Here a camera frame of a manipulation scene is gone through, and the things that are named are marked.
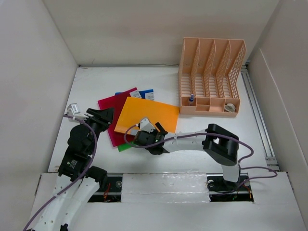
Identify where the red folder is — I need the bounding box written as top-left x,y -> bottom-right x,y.
98,87 -> 138,147

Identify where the peach plastic desk organizer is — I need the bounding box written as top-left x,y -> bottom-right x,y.
178,37 -> 246,117

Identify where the metal base rail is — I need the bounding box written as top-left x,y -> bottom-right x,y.
89,172 -> 254,204

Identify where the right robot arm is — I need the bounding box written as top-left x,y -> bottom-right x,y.
133,123 -> 240,192

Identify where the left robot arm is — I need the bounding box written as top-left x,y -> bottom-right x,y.
31,107 -> 114,231

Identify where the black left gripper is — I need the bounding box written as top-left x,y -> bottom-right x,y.
80,106 -> 114,154

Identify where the green folder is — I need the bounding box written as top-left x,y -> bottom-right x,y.
117,143 -> 132,152

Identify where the orange folder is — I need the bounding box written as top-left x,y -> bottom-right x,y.
114,97 -> 180,134

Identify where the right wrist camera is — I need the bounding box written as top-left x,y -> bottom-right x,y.
138,117 -> 156,133

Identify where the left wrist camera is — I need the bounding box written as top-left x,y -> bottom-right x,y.
66,103 -> 80,116

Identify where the blue folder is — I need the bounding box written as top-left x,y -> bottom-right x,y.
128,89 -> 154,101

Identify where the clear blue-capped spray bottle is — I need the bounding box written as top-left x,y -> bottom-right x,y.
188,94 -> 194,106

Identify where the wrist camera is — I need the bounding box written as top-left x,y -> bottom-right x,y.
138,117 -> 156,133
66,103 -> 80,116

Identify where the aluminium side rail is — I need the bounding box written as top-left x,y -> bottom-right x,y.
241,65 -> 280,171

